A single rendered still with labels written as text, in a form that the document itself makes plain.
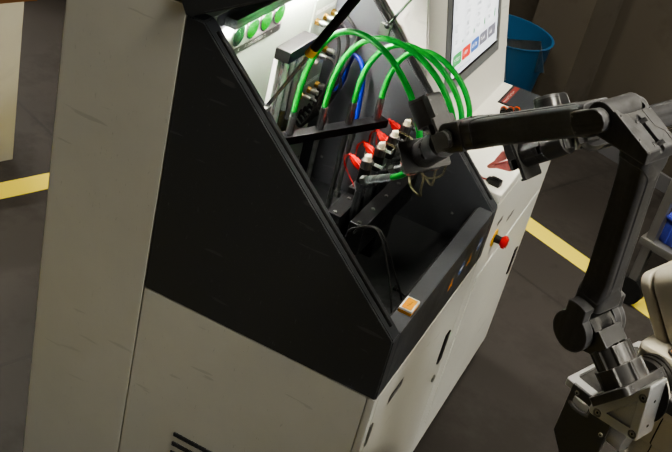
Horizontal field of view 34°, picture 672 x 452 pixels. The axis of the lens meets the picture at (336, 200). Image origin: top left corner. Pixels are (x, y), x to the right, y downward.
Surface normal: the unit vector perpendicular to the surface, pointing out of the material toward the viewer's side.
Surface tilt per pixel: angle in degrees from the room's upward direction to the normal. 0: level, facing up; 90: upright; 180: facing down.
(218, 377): 90
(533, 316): 0
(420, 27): 90
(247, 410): 90
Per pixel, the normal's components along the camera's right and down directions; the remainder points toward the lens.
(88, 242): -0.43, 0.39
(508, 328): 0.22, -0.84
